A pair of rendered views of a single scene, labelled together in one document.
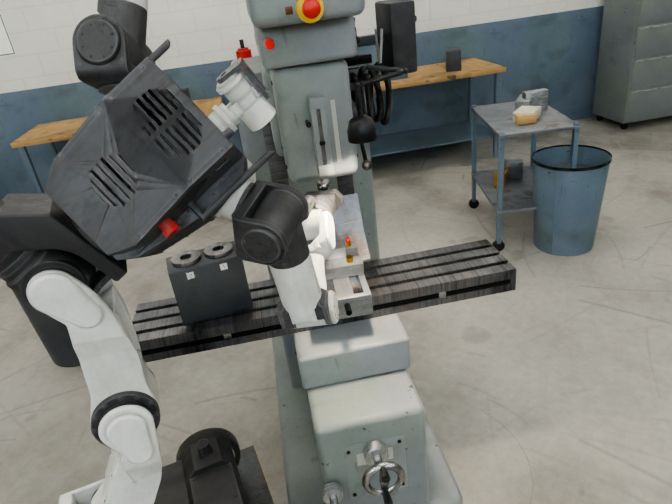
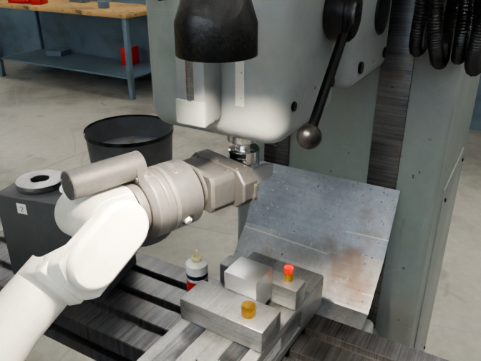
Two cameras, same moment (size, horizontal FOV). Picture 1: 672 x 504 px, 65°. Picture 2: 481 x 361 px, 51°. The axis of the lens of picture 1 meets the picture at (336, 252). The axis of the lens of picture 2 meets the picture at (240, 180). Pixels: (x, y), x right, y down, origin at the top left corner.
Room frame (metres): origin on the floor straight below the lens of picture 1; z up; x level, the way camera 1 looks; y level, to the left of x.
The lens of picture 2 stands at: (0.94, -0.38, 1.54)
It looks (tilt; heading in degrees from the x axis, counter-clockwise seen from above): 25 degrees down; 36
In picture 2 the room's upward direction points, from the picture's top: straight up
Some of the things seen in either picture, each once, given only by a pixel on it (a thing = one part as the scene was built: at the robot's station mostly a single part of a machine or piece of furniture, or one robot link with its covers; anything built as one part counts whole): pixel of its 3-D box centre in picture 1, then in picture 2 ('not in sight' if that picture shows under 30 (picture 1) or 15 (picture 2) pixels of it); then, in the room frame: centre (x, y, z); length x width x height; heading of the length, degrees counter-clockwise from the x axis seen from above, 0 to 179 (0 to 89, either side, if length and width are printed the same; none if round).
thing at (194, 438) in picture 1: (208, 456); not in sight; (1.23, 0.49, 0.50); 0.20 x 0.05 x 0.20; 109
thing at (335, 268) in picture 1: (338, 268); (229, 314); (1.44, 0.00, 1.01); 0.15 x 0.06 x 0.04; 94
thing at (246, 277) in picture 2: (335, 254); (248, 284); (1.50, 0.00, 1.03); 0.06 x 0.05 x 0.06; 94
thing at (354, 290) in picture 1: (339, 273); (238, 321); (1.47, 0.00, 0.97); 0.35 x 0.15 x 0.11; 4
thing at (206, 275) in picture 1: (209, 280); (69, 227); (1.45, 0.41, 1.02); 0.22 x 0.12 x 0.20; 107
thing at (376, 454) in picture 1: (380, 467); not in sight; (1.00, -0.04, 0.62); 0.16 x 0.12 x 0.12; 6
